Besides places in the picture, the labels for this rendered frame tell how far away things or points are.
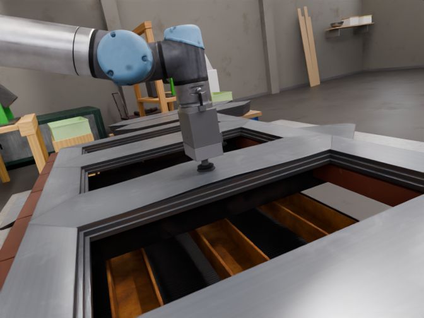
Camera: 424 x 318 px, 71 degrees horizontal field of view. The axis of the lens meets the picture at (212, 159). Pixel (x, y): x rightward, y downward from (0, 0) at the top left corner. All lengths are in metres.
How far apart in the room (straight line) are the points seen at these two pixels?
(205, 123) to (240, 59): 8.38
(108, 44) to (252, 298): 0.38
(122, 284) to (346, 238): 0.45
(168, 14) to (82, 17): 2.00
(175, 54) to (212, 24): 8.06
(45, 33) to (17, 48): 0.05
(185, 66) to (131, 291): 0.45
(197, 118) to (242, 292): 0.38
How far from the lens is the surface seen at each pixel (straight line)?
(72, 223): 0.60
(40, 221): 0.67
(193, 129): 0.62
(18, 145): 5.74
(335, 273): 0.36
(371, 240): 0.42
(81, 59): 0.51
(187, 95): 0.62
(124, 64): 0.48
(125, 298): 0.65
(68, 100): 7.43
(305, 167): 0.70
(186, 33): 0.62
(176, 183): 0.64
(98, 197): 0.69
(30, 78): 7.43
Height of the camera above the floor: 1.07
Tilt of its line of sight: 17 degrees down
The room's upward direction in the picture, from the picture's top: 10 degrees counter-clockwise
